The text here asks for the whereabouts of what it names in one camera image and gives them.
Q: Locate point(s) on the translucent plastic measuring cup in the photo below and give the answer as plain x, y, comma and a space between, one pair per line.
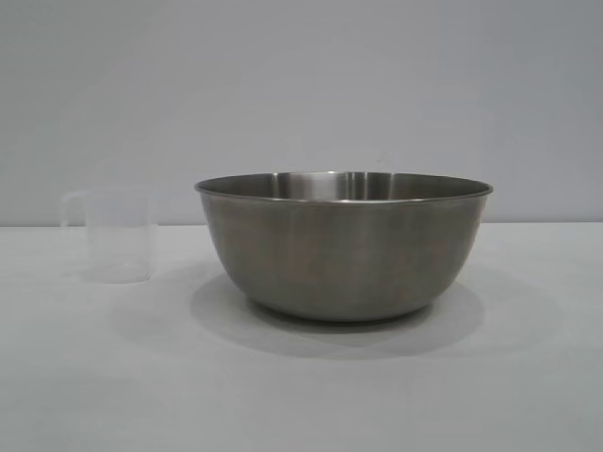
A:
118, 235

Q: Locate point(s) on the stainless steel mixing bowl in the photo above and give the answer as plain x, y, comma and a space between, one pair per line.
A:
339, 254

